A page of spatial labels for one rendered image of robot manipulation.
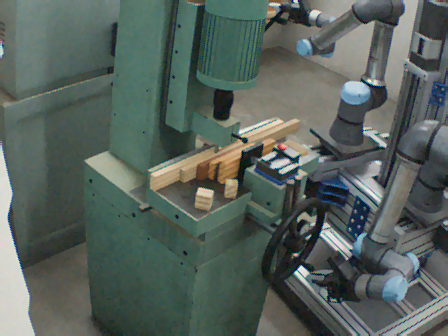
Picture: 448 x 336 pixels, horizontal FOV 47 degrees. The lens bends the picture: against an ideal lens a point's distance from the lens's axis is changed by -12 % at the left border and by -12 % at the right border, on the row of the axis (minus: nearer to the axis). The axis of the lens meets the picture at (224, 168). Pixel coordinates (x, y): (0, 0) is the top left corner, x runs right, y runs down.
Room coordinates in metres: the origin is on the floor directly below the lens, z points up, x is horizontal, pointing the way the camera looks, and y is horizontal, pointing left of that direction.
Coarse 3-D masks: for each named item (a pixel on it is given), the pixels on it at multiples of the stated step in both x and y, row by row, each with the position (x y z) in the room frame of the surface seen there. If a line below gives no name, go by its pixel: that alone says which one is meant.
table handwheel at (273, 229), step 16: (304, 208) 1.33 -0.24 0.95; (320, 208) 1.40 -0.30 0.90; (256, 224) 1.42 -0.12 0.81; (272, 224) 1.40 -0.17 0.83; (288, 224) 1.27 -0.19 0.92; (320, 224) 1.43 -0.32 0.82; (272, 240) 1.25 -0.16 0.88; (288, 240) 1.33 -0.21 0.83; (304, 240) 1.34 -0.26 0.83; (272, 256) 1.24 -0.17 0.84; (288, 256) 1.32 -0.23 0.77; (304, 256) 1.40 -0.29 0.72; (288, 272) 1.34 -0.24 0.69
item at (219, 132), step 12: (204, 108) 1.60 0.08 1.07; (192, 120) 1.58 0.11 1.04; (204, 120) 1.55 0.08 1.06; (216, 120) 1.53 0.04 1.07; (228, 120) 1.55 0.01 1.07; (204, 132) 1.55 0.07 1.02; (216, 132) 1.52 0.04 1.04; (228, 132) 1.51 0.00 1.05; (216, 144) 1.51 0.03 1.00; (228, 144) 1.52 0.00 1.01
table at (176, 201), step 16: (304, 160) 1.68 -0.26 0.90; (160, 192) 1.37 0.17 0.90; (176, 192) 1.38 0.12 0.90; (192, 192) 1.40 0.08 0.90; (240, 192) 1.43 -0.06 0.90; (160, 208) 1.35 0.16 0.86; (176, 208) 1.31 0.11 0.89; (192, 208) 1.32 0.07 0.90; (224, 208) 1.35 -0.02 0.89; (240, 208) 1.41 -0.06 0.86; (256, 208) 1.41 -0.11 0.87; (176, 224) 1.31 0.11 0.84; (192, 224) 1.27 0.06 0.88; (208, 224) 1.30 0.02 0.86
